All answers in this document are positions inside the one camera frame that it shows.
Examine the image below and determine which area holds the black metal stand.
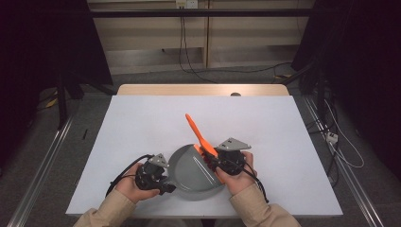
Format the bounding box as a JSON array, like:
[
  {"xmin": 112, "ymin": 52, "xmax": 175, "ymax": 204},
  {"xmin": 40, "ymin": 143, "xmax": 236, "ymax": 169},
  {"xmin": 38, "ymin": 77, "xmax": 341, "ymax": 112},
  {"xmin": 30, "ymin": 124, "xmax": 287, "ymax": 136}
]
[
  {"xmin": 56, "ymin": 70, "xmax": 115, "ymax": 131},
  {"xmin": 282, "ymin": 60, "xmax": 328, "ymax": 125}
]

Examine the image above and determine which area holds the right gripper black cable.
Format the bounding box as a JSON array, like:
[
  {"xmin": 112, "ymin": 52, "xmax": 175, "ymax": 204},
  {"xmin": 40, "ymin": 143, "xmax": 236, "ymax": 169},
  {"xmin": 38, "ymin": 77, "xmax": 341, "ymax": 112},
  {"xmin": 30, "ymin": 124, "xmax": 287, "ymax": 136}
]
[{"xmin": 233, "ymin": 157, "xmax": 270, "ymax": 203}]

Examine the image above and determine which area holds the black horizontal bar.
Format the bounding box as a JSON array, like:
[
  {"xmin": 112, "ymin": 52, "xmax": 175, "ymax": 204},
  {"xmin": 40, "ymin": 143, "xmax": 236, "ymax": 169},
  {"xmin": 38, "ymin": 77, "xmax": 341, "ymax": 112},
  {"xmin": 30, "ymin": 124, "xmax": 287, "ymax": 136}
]
[{"xmin": 89, "ymin": 9, "xmax": 313, "ymax": 18}]

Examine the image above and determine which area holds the yellow floor object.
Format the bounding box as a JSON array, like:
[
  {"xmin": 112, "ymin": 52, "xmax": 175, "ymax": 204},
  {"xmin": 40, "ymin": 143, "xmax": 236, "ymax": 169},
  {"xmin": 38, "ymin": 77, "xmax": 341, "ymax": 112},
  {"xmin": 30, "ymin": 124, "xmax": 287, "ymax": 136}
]
[{"xmin": 44, "ymin": 90, "xmax": 60, "ymax": 109}]

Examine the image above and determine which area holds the person's left hand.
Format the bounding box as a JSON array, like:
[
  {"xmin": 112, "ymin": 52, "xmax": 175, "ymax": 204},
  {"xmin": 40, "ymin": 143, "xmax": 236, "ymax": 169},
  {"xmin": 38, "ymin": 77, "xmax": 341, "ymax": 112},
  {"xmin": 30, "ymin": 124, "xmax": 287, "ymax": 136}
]
[{"xmin": 114, "ymin": 164, "xmax": 160, "ymax": 204}]

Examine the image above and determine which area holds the white table board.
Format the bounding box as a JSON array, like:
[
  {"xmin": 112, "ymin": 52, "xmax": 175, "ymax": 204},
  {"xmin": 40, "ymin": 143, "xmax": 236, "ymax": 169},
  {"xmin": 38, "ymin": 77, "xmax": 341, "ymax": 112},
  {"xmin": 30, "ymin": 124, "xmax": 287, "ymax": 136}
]
[{"xmin": 65, "ymin": 95, "xmax": 344, "ymax": 218}]

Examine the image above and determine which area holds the wooden wall post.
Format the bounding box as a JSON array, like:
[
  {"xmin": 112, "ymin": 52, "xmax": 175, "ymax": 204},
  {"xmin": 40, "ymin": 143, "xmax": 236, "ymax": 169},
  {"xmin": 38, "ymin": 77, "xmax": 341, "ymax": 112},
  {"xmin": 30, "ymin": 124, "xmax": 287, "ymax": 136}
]
[{"xmin": 202, "ymin": 0, "xmax": 212, "ymax": 69}]

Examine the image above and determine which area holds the white cable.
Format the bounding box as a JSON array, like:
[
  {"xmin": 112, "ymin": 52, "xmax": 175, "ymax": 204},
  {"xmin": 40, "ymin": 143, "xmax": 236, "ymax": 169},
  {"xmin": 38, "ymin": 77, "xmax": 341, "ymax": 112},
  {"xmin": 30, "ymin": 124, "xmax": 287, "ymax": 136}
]
[{"xmin": 324, "ymin": 98, "xmax": 366, "ymax": 169}]

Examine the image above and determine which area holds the black hanging wall cable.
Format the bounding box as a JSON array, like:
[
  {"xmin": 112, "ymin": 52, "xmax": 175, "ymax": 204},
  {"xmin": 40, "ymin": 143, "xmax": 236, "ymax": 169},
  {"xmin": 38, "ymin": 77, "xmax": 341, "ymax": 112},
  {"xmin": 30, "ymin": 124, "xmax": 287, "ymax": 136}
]
[{"xmin": 178, "ymin": 15, "xmax": 218, "ymax": 84}]

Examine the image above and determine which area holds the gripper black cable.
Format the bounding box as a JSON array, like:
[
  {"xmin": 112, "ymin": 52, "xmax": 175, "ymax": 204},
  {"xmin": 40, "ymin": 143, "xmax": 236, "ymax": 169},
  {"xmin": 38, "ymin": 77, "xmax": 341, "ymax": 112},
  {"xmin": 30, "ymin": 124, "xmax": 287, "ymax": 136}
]
[
  {"xmin": 233, "ymin": 157, "xmax": 270, "ymax": 203},
  {"xmin": 105, "ymin": 153, "xmax": 155, "ymax": 198}
]

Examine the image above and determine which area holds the orange brush with grey bristles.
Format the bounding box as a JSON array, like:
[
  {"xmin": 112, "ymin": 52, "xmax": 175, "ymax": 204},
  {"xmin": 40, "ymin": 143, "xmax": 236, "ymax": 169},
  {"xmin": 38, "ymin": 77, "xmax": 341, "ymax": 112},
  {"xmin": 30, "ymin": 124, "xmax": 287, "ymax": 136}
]
[{"xmin": 184, "ymin": 113, "xmax": 221, "ymax": 171}]

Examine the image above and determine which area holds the person's right hand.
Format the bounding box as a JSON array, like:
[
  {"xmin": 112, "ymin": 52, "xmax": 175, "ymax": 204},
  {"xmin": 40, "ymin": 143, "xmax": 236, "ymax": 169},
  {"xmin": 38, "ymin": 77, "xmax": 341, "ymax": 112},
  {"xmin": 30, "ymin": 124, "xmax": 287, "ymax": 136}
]
[{"xmin": 215, "ymin": 151, "xmax": 258, "ymax": 197}]

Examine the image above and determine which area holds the white wall socket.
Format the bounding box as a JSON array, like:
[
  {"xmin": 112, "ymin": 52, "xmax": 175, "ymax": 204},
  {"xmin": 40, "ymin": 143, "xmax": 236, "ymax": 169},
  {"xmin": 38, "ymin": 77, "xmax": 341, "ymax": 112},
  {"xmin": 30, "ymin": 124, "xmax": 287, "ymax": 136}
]
[{"xmin": 175, "ymin": 0, "xmax": 199, "ymax": 9}]

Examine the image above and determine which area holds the metal floor rail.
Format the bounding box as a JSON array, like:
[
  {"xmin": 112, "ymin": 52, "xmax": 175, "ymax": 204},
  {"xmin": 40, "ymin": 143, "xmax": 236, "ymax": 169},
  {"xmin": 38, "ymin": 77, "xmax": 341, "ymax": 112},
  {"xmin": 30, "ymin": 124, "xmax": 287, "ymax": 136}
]
[
  {"xmin": 302, "ymin": 96, "xmax": 386, "ymax": 227},
  {"xmin": 7, "ymin": 116, "xmax": 76, "ymax": 227}
]

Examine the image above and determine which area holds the bundle of black cables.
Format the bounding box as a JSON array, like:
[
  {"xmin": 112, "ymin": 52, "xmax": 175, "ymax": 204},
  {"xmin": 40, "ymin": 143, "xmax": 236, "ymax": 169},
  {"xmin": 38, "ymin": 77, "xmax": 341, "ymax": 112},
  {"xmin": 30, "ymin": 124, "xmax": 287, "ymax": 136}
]
[{"xmin": 306, "ymin": 94, "xmax": 340, "ymax": 187}]

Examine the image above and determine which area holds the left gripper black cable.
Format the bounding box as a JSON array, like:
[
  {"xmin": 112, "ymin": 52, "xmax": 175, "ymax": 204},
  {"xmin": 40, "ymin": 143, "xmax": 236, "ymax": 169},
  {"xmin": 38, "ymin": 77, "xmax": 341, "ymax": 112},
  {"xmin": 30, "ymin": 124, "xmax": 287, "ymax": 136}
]
[{"xmin": 105, "ymin": 153, "xmax": 155, "ymax": 198}]

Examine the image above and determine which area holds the grey dustpan with orange edge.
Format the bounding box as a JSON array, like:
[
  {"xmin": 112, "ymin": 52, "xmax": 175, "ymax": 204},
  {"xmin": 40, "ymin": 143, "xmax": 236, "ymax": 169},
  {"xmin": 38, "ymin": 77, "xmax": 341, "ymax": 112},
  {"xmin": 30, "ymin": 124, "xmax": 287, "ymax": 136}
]
[{"xmin": 166, "ymin": 143, "xmax": 227, "ymax": 201}]

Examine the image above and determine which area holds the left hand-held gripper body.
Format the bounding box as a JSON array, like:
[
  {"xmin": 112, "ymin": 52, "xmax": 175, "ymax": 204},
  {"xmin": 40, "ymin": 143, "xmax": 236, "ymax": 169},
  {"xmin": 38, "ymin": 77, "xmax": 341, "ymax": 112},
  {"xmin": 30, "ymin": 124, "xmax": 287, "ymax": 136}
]
[{"xmin": 135, "ymin": 153, "xmax": 170, "ymax": 191}]

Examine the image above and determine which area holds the dark curtain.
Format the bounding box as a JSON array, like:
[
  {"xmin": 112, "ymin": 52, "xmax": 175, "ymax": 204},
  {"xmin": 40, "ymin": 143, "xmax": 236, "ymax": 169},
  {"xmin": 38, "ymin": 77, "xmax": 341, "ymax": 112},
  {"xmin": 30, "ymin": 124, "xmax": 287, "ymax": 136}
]
[
  {"xmin": 0, "ymin": 0, "xmax": 113, "ymax": 168},
  {"xmin": 291, "ymin": 0, "xmax": 401, "ymax": 183}
]

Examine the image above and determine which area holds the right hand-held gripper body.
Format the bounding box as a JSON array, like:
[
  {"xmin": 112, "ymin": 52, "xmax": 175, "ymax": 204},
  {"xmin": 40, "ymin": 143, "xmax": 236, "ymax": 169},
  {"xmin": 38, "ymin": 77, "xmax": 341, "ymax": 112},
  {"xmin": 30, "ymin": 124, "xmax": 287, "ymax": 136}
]
[{"xmin": 216, "ymin": 137, "xmax": 253, "ymax": 177}]

